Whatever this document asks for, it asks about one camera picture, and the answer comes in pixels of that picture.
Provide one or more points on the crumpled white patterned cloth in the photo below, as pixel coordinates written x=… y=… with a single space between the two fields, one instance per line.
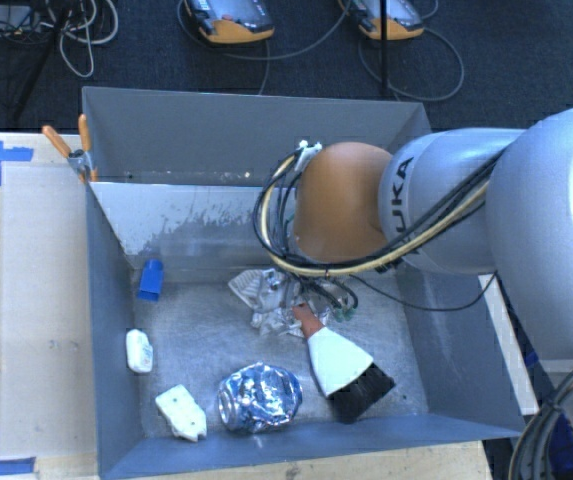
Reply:
x=258 y=293

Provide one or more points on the white brush with black bristles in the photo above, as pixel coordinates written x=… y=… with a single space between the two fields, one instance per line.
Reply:
x=338 y=360

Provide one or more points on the grey metal bin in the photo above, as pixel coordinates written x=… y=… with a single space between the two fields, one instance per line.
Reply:
x=206 y=328

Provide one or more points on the crumpled silver blue foil packet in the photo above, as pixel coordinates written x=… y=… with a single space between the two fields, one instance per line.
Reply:
x=258 y=398

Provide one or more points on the blue plastic block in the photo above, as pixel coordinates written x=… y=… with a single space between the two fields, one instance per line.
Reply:
x=151 y=279

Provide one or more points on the small white plastic bottle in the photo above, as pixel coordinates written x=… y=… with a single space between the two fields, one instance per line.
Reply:
x=139 y=351

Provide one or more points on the pale wood flat board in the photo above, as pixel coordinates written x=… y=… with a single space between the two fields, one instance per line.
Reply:
x=41 y=293

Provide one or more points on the white plastic bracket piece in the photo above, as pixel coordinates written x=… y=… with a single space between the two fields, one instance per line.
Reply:
x=182 y=412

